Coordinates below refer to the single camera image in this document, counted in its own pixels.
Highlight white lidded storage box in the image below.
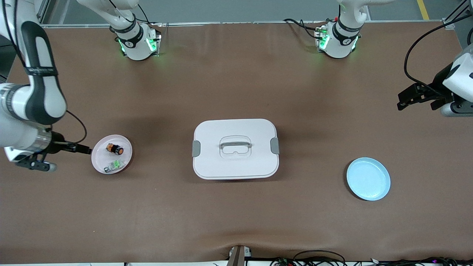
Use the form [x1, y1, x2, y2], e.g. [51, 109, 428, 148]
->
[192, 119, 280, 180]

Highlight pink round plate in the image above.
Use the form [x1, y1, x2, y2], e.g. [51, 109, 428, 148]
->
[91, 134, 133, 175]

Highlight light blue round plate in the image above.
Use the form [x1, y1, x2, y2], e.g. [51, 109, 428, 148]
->
[346, 157, 391, 201]

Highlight metal table edge strip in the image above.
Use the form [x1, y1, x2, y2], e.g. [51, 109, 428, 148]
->
[40, 20, 453, 28]

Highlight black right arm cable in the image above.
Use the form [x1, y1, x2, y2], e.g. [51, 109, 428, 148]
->
[65, 110, 88, 145]

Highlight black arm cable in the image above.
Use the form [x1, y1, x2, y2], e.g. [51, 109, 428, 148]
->
[404, 20, 473, 97]
[65, 110, 88, 145]

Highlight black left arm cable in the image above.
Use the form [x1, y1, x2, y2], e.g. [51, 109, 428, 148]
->
[404, 20, 473, 97]

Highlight green push-button switch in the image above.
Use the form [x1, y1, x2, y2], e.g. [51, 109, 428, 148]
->
[103, 159, 126, 173]

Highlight black left base cables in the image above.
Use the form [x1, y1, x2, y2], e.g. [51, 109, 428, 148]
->
[283, 18, 322, 39]

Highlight aluminium frame post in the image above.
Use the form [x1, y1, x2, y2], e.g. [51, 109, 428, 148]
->
[35, 0, 52, 25]

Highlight black right base cable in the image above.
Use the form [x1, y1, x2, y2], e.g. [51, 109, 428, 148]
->
[137, 3, 162, 25]

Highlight black cable bundle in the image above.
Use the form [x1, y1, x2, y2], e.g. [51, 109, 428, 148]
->
[270, 250, 473, 266]

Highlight metal table bracket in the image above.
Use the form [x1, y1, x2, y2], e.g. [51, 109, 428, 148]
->
[227, 245, 252, 266]

